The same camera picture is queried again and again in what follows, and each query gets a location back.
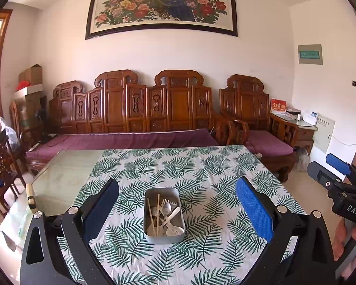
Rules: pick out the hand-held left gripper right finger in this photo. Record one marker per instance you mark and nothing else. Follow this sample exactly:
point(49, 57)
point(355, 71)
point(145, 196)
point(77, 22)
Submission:
point(255, 207)

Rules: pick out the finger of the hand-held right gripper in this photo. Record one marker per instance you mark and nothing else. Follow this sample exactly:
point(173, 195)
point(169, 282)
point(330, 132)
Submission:
point(337, 163)
point(320, 172)

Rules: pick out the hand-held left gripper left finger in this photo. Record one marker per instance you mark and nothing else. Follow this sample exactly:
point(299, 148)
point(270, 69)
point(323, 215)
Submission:
point(102, 210)

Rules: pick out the large white plastic fork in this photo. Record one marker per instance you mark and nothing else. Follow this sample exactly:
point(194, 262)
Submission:
point(164, 201)

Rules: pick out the grey plastic spoon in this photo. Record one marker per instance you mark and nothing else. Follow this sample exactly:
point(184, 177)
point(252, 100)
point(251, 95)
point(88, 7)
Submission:
point(166, 209)

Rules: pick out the grey metal tray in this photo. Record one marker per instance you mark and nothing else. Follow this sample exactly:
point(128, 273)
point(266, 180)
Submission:
point(164, 240)

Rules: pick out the small white plastic fork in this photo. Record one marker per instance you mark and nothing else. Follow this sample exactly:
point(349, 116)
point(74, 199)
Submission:
point(172, 204)

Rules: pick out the person's right hand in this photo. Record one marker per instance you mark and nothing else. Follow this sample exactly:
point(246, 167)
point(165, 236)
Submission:
point(339, 240)

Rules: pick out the translucent plastic bag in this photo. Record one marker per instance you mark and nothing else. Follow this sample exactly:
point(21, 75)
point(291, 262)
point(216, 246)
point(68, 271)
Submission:
point(302, 160)

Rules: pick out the white electrical box cover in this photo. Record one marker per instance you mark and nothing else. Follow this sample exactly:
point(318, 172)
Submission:
point(324, 133)

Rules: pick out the wooden side table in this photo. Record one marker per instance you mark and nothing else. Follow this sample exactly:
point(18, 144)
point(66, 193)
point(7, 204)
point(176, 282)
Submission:
point(304, 135)

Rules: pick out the white desk phone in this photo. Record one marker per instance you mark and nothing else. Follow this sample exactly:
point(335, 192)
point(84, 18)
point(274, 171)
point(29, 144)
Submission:
point(311, 118)

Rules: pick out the leaf print tablecloth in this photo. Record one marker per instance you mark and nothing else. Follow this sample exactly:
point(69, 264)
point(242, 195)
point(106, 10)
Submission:
point(201, 184)

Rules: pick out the purple armchair cushion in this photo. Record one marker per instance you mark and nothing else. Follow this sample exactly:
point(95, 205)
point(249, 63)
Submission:
point(268, 142)

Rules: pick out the small cream box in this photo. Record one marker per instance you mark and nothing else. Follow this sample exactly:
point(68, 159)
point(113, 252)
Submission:
point(31, 197)

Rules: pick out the long purple sofa cushion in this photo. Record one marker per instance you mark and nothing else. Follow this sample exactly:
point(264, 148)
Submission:
point(121, 139)

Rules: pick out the red gift box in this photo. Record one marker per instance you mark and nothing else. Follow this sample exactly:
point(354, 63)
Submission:
point(278, 106)

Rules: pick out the carved wooden armchair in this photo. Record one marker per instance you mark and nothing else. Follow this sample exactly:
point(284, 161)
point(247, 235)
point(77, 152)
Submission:
point(246, 101)

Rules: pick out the dark wooden chair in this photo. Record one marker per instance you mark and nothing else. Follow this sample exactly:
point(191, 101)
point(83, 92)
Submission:
point(3, 169)

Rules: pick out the long carved wooden sofa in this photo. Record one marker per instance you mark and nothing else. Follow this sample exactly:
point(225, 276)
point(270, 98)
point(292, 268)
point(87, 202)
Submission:
point(121, 104)

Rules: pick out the white plastic bag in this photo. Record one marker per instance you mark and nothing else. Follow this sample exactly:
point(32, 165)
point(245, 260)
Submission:
point(9, 133)

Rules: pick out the cardboard box stack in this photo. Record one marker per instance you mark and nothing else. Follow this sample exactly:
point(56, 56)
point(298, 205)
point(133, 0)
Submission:
point(31, 109)

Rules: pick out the white flat box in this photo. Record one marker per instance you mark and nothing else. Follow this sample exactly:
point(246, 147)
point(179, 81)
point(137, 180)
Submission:
point(28, 91)

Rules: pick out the red cloth item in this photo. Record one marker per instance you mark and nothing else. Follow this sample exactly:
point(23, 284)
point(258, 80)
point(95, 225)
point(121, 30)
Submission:
point(22, 85)

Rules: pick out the brown cardboard box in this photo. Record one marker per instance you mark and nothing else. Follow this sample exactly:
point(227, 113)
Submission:
point(31, 74)

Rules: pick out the framed peacock flower painting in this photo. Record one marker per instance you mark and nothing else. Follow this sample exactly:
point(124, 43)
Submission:
point(163, 3)

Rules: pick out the grey wall panel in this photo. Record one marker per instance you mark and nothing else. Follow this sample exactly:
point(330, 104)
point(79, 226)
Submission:
point(310, 54)

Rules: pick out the wooden door frame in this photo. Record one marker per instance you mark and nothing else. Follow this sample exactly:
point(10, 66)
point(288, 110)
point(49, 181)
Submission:
point(1, 65)

